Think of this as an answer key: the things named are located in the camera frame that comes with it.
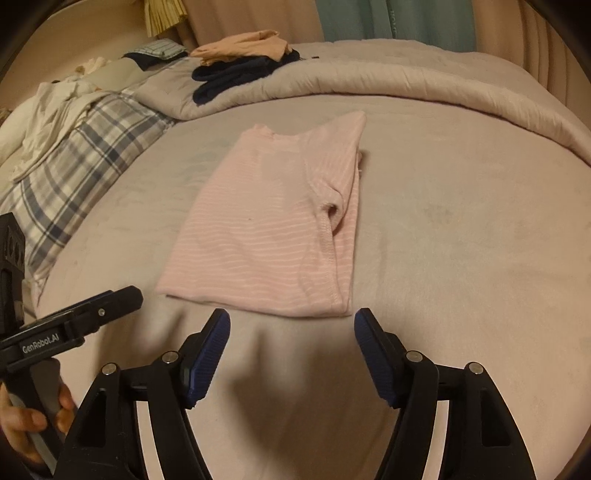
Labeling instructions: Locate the yellow pleated cloth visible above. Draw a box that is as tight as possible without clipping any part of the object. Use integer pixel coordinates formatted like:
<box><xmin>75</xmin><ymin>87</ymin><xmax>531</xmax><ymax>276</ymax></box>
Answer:
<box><xmin>145</xmin><ymin>0</ymin><xmax>188</xmax><ymax>37</ymax></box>

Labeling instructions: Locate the teal curtain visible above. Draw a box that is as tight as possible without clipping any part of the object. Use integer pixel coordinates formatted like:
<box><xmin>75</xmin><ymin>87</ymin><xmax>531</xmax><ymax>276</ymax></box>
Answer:
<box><xmin>316</xmin><ymin>0</ymin><xmax>476</xmax><ymax>42</ymax></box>

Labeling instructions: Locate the striped pillow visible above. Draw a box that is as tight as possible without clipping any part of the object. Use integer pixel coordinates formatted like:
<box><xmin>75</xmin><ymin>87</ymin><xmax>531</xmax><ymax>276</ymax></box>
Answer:
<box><xmin>122</xmin><ymin>38</ymin><xmax>190</xmax><ymax>70</ymax></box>

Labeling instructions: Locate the folded navy garment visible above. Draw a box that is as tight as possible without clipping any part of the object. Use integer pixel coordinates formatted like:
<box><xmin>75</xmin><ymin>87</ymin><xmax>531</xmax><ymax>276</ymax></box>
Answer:
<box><xmin>191</xmin><ymin>51</ymin><xmax>301</xmax><ymax>106</ymax></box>

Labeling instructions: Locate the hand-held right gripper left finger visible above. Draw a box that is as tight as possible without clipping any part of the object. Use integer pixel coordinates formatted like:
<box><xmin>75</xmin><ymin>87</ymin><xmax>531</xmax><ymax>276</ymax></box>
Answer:
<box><xmin>60</xmin><ymin>308</ymin><xmax>232</xmax><ymax>480</ymax></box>

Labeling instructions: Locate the grey pillow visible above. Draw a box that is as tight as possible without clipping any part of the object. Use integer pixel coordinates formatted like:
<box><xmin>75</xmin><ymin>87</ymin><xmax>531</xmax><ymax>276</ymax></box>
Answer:
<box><xmin>76</xmin><ymin>58</ymin><xmax>148</xmax><ymax>93</ymax></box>

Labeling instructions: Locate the folded peach garment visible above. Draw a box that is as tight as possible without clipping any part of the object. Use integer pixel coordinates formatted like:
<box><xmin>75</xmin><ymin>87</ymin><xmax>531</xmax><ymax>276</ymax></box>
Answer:
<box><xmin>189</xmin><ymin>30</ymin><xmax>293</xmax><ymax>65</ymax></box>

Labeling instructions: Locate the pink curtain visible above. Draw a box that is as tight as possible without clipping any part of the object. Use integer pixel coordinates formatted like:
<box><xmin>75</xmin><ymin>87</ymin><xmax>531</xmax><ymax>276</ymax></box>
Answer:
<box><xmin>185</xmin><ymin>0</ymin><xmax>324</xmax><ymax>44</ymax></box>
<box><xmin>473</xmin><ymin>0</ymin><xmax>578</xmax><ymax>93</ymax></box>

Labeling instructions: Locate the grey duvet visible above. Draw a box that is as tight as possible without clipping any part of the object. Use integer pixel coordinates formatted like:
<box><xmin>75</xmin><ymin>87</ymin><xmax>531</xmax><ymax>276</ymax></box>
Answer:
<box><xmin>131</xmin><ymin>41</ymin><xmax>591</xmax><ymax>167</ymax></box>

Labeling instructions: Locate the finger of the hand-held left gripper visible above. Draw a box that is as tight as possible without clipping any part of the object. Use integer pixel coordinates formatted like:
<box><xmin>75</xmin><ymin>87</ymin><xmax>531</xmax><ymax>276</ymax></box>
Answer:
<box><xmin>34</xmin><ymin>285</ymin><xmax>144</xmax><ymax>337</ymax></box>

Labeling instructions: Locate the pink striped long-sleeve shirt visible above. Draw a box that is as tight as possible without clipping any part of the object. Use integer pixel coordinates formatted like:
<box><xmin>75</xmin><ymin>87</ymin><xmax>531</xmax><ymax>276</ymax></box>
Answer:
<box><xmin>154</xmin><ymin>110</ymin><xmax>368</xmax><ymax>320</ymax></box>

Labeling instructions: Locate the white crumpled cloth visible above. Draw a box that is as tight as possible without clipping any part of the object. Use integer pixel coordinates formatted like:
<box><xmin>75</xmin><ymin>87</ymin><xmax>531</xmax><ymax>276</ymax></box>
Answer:
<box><xmin>0</xmin><ymin>80</ymin><xmax>114</xmax><ymax>183</ymax></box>

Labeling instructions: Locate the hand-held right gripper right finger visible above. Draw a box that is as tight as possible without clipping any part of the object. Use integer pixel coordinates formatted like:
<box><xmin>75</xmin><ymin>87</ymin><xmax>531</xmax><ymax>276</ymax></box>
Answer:
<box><xmin>353</xmin><ymin>307</ymin><xmax>539</xmax><ymax>480</ymax></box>

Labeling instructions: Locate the person's left hand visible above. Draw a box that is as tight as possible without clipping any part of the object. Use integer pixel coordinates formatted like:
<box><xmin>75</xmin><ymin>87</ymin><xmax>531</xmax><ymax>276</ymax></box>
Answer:
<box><xmin>0</xmin><ymin>383</ymin><xmax>78</xmax><ymax>457</ymax></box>

